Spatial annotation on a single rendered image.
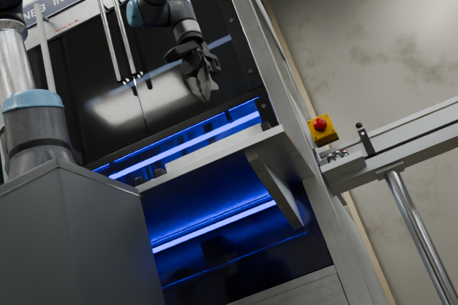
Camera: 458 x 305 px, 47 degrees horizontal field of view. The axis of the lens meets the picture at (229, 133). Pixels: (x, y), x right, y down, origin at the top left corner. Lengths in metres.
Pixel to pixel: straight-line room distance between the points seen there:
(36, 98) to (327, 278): 0.91
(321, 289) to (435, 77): 4.51
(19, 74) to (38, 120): 0.27
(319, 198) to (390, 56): 4.52
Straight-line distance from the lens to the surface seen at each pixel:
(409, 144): 1.72
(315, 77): 6.08
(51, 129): 1.07
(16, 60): 1.35
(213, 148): 1.29
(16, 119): 1.09
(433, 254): 1.68
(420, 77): 5.88
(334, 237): 1.56
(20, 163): 1.04
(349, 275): 1.54
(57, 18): 2.30
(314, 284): 1.55
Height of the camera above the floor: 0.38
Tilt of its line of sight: 25 degrees up
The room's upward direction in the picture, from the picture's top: 19 degrees counter-clockwise
